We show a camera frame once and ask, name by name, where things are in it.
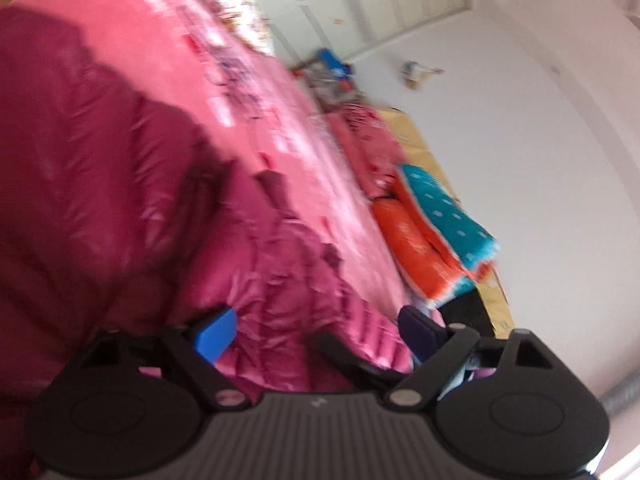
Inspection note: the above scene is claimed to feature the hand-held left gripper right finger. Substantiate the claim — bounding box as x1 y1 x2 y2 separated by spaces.
390 305 556 408

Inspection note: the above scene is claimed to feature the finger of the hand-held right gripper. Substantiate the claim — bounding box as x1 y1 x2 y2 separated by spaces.
315 332 406 392

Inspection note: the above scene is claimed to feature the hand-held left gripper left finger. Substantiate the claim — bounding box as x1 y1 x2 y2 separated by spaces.
80 306 248 408

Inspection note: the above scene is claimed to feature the maroon down jacket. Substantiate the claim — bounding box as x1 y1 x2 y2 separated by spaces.
0 7 416 480

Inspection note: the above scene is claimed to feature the black cloth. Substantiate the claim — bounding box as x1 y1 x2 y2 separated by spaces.
440 290 496 336

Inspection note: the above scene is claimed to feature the teal and orange folded quilt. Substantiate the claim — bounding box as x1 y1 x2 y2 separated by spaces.
372 164 500 308

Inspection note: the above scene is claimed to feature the pink printed pillow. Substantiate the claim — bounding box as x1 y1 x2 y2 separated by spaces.
325 102 408 201

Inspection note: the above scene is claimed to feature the stack of storage boxes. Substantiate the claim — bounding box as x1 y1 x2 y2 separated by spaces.
292 49 368 111

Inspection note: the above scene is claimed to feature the pink printed blanket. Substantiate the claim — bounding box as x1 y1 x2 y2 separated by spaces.
50 0 416 311

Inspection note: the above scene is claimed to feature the floral cushion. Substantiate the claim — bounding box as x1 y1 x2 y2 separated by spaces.
190 0 278 58

